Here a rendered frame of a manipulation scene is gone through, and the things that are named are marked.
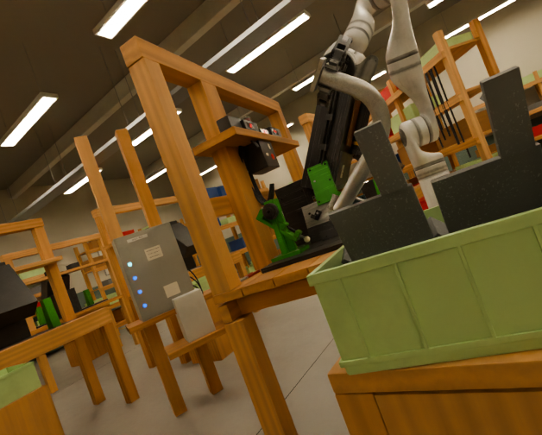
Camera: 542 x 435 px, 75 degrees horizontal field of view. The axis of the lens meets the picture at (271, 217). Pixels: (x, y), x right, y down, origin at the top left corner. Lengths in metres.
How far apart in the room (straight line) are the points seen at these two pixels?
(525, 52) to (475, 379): 10.40
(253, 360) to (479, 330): 1.02
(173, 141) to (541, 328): 1.25
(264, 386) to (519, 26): 10.29
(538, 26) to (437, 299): 10.51
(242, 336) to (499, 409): 1.00
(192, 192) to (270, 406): 0.87
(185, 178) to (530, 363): 1.19
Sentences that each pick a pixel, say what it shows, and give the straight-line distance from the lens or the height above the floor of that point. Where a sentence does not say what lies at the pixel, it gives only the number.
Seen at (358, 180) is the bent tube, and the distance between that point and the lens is 0.69.
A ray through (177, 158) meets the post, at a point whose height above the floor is 1.43.
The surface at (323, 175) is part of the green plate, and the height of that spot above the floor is 1.20.
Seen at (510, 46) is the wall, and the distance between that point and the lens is 10.84.
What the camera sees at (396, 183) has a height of 1.05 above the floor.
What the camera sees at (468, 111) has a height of 1.43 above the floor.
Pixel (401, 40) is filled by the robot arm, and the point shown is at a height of 1.41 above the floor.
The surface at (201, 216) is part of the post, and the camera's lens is 1.39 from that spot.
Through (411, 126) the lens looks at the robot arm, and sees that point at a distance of 1.19.
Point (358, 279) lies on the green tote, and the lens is 0.55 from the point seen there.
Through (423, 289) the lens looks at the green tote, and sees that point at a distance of 0.55.
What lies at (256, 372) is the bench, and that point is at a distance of 1.48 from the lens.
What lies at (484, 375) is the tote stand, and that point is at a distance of 0.58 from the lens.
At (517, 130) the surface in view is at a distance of 0.62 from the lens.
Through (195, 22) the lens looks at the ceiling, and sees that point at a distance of 6.37.
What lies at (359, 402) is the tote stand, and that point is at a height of 0.74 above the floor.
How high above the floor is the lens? 1.05
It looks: 1 degrees up
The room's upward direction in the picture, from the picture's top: 21 degrees counter-clockwise
